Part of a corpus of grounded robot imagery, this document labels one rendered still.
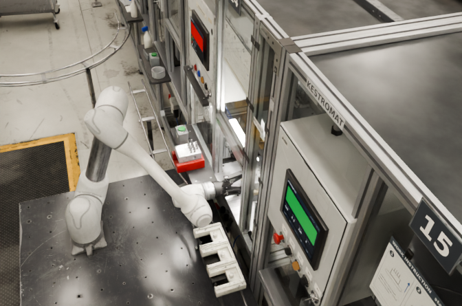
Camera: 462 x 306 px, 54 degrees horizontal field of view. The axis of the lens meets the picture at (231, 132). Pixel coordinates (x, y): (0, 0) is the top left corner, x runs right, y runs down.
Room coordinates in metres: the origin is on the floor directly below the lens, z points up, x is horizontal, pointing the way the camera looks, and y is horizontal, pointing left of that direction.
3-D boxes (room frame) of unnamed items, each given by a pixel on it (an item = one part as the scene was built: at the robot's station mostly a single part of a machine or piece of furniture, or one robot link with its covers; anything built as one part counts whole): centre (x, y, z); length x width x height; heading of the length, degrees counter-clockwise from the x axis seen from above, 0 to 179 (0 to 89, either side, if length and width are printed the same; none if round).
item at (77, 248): (1.41, 0.73, 0.71); 0.22 x 0.18 x 0.06; 22
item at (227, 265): (1.23, 0.03, 0.84); 0.36 x 0.14 x 0.10; 22
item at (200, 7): (1.99, 0.07, 1.60); 0.42 x 0.29 x 0.46; 22
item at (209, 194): (1.53, 0.10, 1.00); 0.09 x 0.06 x 0.09; 22
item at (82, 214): (1.44, 0.73, 0.85); 0.18 x 0.16 x 0.22; 3
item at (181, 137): (1.96, 0.27, 0.97); 0.08 x 0.08 x 0.12; 22
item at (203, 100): (1.93, 0.19, 1.37); 0.36 x 0.04 x 0.04; 22
